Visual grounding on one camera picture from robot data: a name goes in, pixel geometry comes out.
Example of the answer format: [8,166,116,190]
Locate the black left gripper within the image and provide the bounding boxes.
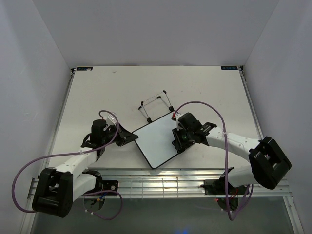
[102,123,138,147]

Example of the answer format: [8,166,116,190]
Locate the white black-framed whiteboard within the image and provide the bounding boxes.
[133,113,178,169]

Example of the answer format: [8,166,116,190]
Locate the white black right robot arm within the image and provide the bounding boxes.
[172,113,292,195]

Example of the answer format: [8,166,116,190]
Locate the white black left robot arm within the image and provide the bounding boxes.
[32,119,138,217]

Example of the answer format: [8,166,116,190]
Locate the blue right corner label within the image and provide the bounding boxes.
[220,66,238,70]

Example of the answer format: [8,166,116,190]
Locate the blue corner label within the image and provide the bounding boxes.
[220,66,238,70]
[76,67,93,71]

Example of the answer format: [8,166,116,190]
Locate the blue left corner label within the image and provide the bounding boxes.
[76,67,93,71]

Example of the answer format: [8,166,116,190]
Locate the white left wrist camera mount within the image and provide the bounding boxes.
[103,114,117,125]

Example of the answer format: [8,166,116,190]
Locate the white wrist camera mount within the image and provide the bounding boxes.
[103,114,117,125]
[171,112,183,121]

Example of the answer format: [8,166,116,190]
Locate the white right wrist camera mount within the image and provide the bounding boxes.
[171,112,183,121]

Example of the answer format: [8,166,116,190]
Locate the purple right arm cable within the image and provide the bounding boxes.
[172,101,254,221]

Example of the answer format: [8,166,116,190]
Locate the wire whiteboard easel stand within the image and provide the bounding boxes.
[138,90,175,123]

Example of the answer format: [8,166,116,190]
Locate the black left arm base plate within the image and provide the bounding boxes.
[99,180,119,192]

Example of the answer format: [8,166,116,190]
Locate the aluminium table frame rail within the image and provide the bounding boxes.
[28,168,293,199]

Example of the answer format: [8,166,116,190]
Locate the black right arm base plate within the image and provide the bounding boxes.
[200,179,247,196]

